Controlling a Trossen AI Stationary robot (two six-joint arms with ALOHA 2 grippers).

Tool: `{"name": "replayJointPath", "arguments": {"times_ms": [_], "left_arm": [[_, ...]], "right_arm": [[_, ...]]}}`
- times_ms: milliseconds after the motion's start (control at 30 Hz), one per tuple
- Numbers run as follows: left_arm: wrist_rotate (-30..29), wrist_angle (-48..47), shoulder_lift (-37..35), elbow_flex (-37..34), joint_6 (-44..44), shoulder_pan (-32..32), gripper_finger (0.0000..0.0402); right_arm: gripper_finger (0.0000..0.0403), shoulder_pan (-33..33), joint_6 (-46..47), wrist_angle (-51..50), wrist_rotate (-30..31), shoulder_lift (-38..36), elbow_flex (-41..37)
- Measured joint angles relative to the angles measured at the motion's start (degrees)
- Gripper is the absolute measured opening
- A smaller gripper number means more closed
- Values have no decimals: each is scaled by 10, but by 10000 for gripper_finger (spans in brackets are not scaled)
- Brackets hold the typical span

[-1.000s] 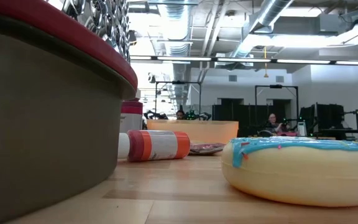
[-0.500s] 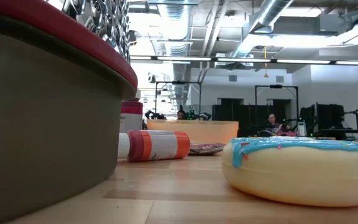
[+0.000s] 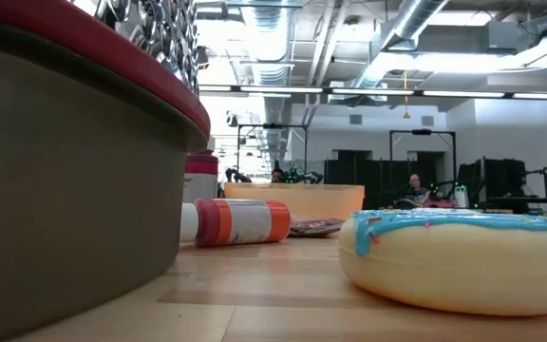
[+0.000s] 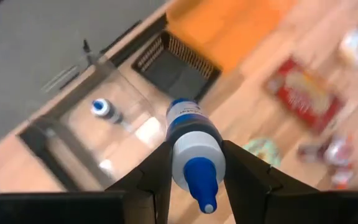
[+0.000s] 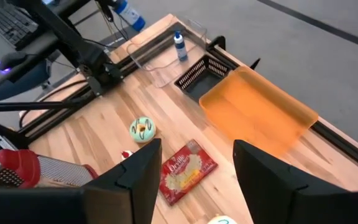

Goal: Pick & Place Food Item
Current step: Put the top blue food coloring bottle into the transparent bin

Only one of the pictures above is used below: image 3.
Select orange candy color bottle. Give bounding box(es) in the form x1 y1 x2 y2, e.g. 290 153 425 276
179 198 292 249

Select red snack packet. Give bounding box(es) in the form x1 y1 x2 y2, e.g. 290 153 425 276
288 217 347 239

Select blue frosted donut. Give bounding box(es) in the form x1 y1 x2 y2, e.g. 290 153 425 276
337 207 547 317

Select orange translucent plastic bin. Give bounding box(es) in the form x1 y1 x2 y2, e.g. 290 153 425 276
223 181 366 222

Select black partition screens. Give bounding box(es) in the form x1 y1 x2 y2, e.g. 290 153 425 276
323 159 450 210

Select overhead LED light bar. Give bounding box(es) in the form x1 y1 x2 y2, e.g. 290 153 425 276
197 84 547 101

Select black hanging dome fixture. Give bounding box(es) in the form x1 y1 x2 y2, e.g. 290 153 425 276
196 45 211 71

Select silver patterned pouch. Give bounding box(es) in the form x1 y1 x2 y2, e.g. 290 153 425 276
71 0 201 94

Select small white background object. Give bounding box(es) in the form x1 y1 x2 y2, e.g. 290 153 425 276
452 184 470 209

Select red-rimmed grey basket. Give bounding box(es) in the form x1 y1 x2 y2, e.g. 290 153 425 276
0 0 212 342

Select black equipment stand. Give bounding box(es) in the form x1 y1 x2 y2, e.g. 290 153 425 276
457 157 547 215

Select background black rig frame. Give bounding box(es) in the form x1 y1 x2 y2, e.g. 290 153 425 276
236 123 309 185
388 128 458 210

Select yellow hanging cord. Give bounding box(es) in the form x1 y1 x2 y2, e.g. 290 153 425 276
402 70 411 120

